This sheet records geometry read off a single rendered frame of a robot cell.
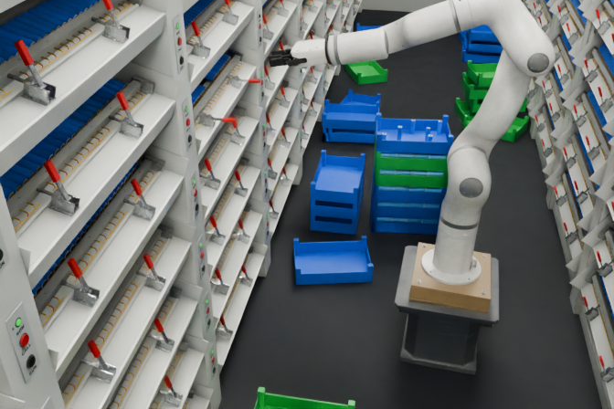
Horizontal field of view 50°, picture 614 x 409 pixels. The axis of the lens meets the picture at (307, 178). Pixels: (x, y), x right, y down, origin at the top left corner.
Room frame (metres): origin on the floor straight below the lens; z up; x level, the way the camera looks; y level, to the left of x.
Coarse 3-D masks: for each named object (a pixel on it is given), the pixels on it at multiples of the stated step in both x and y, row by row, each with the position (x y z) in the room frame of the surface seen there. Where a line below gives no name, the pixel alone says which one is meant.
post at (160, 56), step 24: (168, 24) 1.32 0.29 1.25; (144, 48) 1.32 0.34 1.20; (168, 48) 1.31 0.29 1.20; (168, 72) 1.31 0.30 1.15; (192, 120) 1.39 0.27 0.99; (168, 144) 1.32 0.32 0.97; (192, 144) 1.38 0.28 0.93; (192, 168) 1.36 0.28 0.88; (168, 216) 1.32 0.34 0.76; (192, 216) 1.33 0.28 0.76; (192, 264) 1.31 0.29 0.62; (216, 360) 1.39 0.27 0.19; (216, 384) 1.37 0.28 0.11; (216, 408) 1.35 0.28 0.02
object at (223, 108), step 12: (228, 48) 2.01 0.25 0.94; (240, 48) 2.01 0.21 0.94; (240, 60) 1.99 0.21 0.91; (252, 60) 2.00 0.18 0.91; (240, 72) 1.92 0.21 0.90; (252, 72) 1.95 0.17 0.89; (204, 84) 1.78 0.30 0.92; (228, 96) 1.75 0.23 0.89; (240, 96) 1.84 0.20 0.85; (216, 108) 1.66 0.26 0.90; (228, 108) 1.68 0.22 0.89; (204, 132) 1.52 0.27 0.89; (216, 132) 1.58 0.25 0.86; (204, 144) 1.46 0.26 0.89
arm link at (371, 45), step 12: (348, 36) 1.72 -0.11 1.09; (360, 36) 1.71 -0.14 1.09; (372, 36) 1.70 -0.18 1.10; (384, 36) 1.69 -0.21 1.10; (348, 48) 1.69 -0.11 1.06; (360, 48) 1.69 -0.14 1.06; (372, 48) 1.68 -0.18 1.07; (384, 48) 1.67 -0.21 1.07; (348, 60) 1.70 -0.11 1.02; (360, 60) 1.70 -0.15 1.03; (372, 60) 1.71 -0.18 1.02
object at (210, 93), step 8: (232, 64) 1.91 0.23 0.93; (224, 72) 1.84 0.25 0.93; (232, 72) 1.88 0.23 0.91; (216, 80) 1.77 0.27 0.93; (224, 80) 1.81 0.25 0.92; (216, 88) 1.73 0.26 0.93; (208, 96) 1.67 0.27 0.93; (200, 104) 1.61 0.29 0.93; (200, 112) 1.59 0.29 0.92; (208, 112) 1.61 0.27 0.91
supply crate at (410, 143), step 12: (384, 120) 2.50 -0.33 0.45; (396, 120) 2.49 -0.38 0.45; (408, 120) 2.49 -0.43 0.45; (420, 120) 2.49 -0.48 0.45; (432, 120) 2.48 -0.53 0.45; (444, 120) 2.46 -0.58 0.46; (396, 132) 2.46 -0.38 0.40; (408, 132) 2.46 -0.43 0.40; (420, 132) 2.46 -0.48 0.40; (432, 132) 2.46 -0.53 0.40; (444, 132) 2.46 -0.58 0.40; (384, 144) 2.30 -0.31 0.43; (396, 144) 2.30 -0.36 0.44; (408, 144) 2.29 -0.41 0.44; (420, 144) 2.29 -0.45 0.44; (432, 144) 2.29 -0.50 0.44; (444, 144) 2.29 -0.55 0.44
